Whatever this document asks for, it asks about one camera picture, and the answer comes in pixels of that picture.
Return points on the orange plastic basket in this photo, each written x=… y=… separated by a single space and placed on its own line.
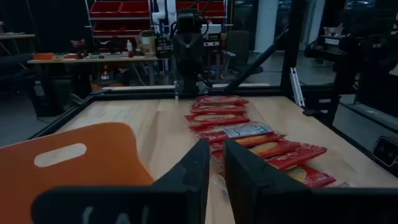
x=109 y=169

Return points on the white bottle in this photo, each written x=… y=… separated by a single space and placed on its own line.
x=129 y=46

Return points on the silver aluminium bar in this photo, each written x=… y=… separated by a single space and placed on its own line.
x=297 y=87

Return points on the red popcorn bag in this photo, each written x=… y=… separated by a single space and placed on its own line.
x=245 y=130
x=295 y=158
x=220 y=100
x=217 y=119
x=273 y=148
x=217 y=108
x=258 y=140
x=314 y=177

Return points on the black table-level camera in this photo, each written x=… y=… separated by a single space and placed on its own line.
x=385 y=151

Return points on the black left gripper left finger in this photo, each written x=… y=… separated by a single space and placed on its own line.
x=174 y=199

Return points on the orange tray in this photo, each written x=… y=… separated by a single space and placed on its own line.
x=43 y=56

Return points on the black aluminium table frame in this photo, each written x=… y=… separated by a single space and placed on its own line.
x=136 y=94

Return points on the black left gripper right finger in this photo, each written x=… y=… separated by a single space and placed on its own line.
x=264 y=199

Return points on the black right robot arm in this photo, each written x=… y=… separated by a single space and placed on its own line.
x=188 y=53

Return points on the black office chair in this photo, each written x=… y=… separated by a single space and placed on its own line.
x=239 y=46

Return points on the white column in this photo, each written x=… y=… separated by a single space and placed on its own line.
x=266 y=25

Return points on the black neighbouring robot arm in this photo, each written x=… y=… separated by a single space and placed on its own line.
x=367 y=62

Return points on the metal shelf rack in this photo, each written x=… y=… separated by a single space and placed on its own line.
x=150 y=28

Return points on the red storage bin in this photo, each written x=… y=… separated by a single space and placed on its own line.
x=212 y=8
x=134 y=8
x=109 y=28
x=105 y=8

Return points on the wooden workbench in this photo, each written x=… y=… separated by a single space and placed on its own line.
x=93 y=59

